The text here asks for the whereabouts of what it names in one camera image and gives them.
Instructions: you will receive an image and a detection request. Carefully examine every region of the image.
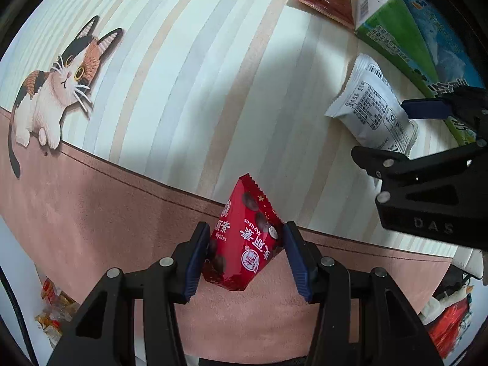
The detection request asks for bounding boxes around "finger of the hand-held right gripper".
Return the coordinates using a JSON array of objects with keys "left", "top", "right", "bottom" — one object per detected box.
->
[
  {"left": 402, "top": 86, "right": 488, "bottom": 140},
  {"left": 351, "top": 143, "right": 488, "bottom": 211}
]

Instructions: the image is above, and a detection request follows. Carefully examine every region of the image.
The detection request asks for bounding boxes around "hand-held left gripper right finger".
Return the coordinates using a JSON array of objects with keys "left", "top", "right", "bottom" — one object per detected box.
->
[{"left": 282, "top": 221, "right": 445, "bottom": 366}]

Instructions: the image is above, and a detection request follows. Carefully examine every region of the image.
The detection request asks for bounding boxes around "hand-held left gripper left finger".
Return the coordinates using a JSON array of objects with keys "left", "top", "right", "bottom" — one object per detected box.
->
[{"left": 46, "top": 221, "right": 211, "bottom": 366}]

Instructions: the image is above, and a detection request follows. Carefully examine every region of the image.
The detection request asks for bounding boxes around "small red chocolate packet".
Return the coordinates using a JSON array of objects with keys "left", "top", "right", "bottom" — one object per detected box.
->
[{"left": 202, "top": 173, "right": 285, "bottom": 292}]

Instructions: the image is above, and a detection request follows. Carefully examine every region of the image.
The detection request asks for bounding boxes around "white snack packet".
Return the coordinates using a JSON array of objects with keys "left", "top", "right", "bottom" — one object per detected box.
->
[{"left": 324, "top": 53, "right": 419, "bottom": 157}]

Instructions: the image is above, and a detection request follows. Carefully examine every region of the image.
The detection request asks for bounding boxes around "printed cardboard box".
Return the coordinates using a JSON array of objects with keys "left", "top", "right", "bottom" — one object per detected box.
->
[{"left": 354, "top": 0, "right": 487, "bottom": 147}]

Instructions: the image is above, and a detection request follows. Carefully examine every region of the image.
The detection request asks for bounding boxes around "plastic bag of snacks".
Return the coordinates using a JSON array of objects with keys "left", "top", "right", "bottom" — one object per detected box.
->
[{"left": 34, "top": 274, "right": 79, "bottom": 348}]

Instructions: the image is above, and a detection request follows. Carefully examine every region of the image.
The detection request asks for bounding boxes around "large white padded chair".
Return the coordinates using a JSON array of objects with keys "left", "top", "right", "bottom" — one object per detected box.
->
[{"left": 452, "top": 248, "right": 485, "bottom": 280}]

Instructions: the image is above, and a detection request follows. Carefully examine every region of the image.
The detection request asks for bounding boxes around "white goose plush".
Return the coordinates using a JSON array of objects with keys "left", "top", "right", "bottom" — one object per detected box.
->
[{"left": 419, "top": 282, "right": 475, "bottom": 325}]

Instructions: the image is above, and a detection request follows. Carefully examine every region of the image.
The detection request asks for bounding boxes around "red plastic bag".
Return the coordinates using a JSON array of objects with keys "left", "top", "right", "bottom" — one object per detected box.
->
[{"left": 425, "top": 297, "right": 474, "bottom": 356}]

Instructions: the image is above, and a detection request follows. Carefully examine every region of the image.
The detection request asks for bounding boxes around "cat print table mat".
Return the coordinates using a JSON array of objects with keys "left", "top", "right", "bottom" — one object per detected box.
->
[{"left": 0, "top": 0, "right": 464, "bottom": 360}]

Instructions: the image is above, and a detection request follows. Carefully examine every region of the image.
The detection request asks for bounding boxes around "black cable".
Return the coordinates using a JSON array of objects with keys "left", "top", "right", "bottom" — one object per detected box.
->
[{"left": 0, "top": 265, "right": 39, "bottom": 366}]

